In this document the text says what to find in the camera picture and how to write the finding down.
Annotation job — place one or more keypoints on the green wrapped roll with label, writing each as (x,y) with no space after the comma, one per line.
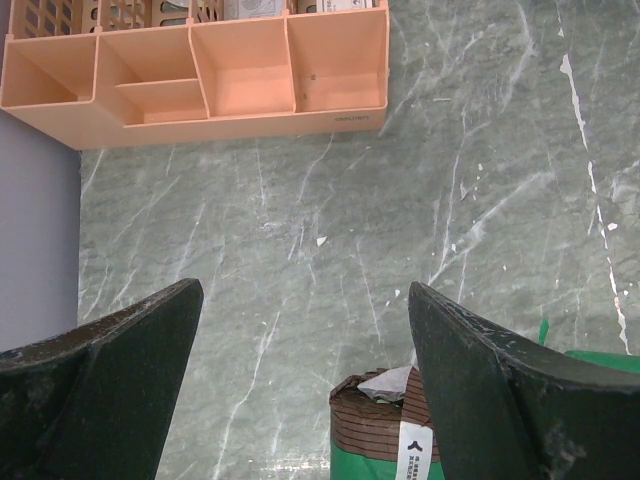
(381,427)

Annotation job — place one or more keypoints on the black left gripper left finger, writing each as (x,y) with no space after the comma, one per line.
(97,402)

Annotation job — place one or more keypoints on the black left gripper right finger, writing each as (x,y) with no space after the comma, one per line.
(506,407)

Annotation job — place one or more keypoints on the orange plastic file organizer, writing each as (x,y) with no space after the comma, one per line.
(105,74)

